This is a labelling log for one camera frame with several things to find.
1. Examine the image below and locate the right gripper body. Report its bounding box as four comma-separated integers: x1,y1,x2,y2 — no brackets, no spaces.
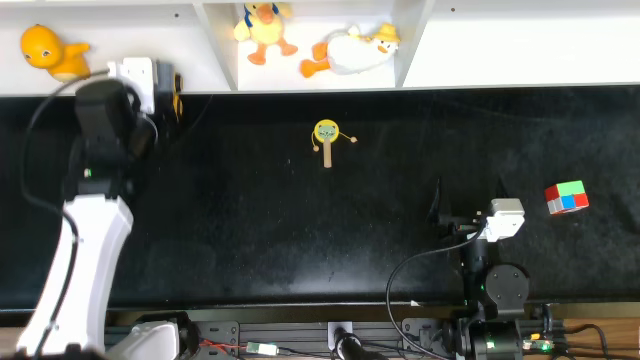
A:
439,215,485,240

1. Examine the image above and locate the yellow rattle drum toy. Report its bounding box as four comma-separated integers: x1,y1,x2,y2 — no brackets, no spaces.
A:
310,118,359,169

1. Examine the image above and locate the orange rubber dinosaur toy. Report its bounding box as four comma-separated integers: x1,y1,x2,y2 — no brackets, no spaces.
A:
19,23,93,84

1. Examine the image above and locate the many-coloured puzzle cube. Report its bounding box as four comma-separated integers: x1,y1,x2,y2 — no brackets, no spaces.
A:
543,179,591,216

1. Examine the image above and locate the white shelf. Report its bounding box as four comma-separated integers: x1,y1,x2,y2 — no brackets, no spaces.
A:
0,0,640,97

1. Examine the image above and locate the white plush duck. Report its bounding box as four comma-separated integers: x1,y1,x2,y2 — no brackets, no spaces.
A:
298,22,401,80

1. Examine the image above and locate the yellow plush duck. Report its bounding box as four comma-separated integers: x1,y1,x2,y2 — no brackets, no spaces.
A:
232,2,300,67

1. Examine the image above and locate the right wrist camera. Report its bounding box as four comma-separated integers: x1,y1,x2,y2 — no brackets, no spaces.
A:
481,198,526,244

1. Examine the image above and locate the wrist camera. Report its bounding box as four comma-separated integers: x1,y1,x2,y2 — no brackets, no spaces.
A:
481,198,526,244
107,57,157,115

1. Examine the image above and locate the black cable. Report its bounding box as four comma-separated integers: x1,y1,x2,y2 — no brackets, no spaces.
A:
19,69,111,360
384,224,489,360

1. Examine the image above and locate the mounting rail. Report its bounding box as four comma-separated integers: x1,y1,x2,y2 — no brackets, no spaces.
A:
102,302,614,360

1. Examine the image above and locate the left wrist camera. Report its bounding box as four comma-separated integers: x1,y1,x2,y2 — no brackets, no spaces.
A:
107,57,157,115

